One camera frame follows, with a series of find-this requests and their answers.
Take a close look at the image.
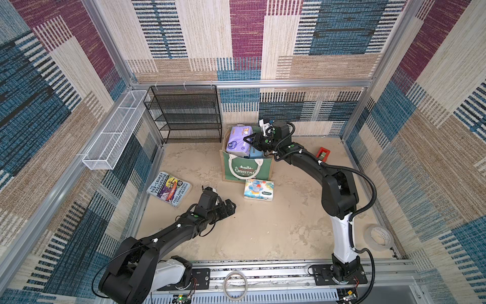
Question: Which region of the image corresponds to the light blue tissue pack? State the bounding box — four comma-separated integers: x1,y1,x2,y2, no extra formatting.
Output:
249,147,265,159

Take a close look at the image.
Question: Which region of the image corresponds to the purple tissue pack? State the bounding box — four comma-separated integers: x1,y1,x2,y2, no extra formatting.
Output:
225,125,253,158

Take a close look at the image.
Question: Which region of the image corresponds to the green canvas Christmas bag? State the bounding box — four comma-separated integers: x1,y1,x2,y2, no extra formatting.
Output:
220,124,274,183

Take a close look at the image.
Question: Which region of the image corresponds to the white cartoon tissue pack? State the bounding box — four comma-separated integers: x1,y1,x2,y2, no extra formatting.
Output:
244,179,275,201

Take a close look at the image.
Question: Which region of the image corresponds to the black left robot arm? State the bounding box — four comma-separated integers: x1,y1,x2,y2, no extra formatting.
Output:
92,187,237,303

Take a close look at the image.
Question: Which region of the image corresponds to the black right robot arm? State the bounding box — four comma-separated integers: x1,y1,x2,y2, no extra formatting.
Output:
243,119,360,284

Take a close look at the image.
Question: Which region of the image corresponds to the colourful children's book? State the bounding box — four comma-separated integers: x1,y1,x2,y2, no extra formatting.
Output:
146,172,192,208

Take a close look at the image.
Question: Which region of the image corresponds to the red tape dispenser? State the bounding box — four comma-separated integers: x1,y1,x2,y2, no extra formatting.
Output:
316,147,331,162

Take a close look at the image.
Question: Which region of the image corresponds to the clear tape roll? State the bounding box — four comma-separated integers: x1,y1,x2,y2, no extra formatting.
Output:
363,224,394,252

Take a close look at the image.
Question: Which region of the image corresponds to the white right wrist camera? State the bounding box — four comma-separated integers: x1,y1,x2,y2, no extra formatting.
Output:
259,119,273,136

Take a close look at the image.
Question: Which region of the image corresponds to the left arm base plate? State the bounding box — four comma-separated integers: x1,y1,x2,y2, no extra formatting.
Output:
158,268,211,292

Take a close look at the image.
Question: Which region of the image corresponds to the black wire shelf rack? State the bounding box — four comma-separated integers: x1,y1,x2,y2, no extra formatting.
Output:
144,85,223,144

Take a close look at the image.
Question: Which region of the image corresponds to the coiled white cable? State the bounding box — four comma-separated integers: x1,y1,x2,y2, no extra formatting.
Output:
223,270,249,301

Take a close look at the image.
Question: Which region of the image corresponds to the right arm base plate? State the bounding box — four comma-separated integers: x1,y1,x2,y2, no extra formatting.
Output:
308,264,371,286

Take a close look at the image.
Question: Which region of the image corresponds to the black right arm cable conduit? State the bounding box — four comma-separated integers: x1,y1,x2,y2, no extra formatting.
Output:
271,121,378,304

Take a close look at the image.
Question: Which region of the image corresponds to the white wire mesh basket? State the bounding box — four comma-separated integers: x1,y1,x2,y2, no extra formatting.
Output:
82,90,148,170

